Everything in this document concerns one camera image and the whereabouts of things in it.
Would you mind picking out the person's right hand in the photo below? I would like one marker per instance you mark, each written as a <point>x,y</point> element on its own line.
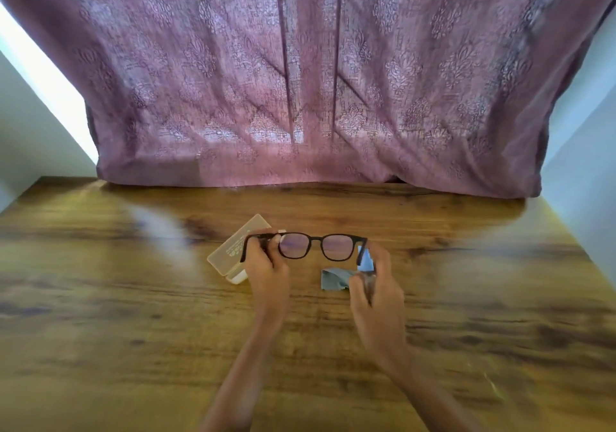
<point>380,311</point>

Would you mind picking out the person's left hand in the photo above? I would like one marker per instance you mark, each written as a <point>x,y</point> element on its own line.
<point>267,282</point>

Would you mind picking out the person's left thumb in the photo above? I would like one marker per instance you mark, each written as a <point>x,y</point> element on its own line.
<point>275,251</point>

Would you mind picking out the person's right thumb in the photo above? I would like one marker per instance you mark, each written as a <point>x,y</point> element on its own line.
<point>358,290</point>

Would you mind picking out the small blue spray bottle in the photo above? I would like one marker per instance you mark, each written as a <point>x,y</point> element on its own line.
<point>365,261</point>

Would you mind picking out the black-framed eyeglasses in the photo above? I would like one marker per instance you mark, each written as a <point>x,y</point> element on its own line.
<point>313,245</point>

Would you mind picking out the person's right forearm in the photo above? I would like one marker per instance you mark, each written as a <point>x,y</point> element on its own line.
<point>433,398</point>

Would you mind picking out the person's left forearm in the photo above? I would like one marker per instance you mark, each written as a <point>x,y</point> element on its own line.
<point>240,378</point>

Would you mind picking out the grey-blue cleaning cloth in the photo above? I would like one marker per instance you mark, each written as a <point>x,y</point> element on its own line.
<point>338,278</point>

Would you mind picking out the translucent glasses case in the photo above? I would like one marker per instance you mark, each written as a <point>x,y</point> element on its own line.
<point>236,251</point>

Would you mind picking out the mauve patterned curtain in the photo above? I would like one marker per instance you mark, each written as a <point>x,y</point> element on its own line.
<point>313,75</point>

